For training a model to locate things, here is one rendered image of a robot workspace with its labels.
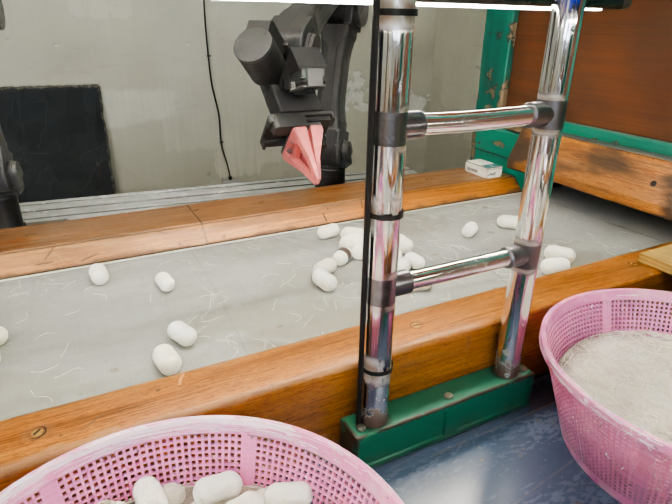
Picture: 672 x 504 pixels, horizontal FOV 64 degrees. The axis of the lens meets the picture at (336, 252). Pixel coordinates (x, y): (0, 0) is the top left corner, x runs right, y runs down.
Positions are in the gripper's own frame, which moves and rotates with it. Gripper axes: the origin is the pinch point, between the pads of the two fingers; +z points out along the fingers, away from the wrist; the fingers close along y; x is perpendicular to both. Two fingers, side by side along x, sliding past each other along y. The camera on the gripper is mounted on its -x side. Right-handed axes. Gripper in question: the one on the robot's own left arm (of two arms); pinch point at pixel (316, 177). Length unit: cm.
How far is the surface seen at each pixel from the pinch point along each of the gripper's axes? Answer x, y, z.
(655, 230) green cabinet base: -9, 46, 22
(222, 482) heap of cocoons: -19.7, -26.2, 35.8
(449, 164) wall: 133, 152, -85
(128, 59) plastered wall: 120, 3, -148
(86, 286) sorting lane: 2.7, -31.6, 9.4
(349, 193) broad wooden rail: 7.9, 9.0, -1.3
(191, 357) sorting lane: -9.7, -24.4, 24.1
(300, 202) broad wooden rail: 7.4, -0.1, -0.6
